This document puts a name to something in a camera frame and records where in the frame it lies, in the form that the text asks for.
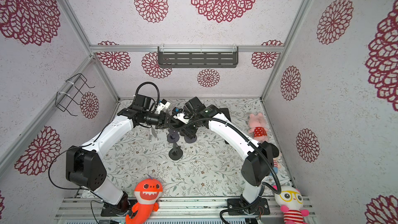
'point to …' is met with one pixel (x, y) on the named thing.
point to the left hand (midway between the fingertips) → (176, 125)
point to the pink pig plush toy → (257, 127)
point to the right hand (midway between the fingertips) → (185, 124)
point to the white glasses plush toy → (291, 201)
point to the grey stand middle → (190, 141)
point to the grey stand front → (175, 153)
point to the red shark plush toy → (147, 192)
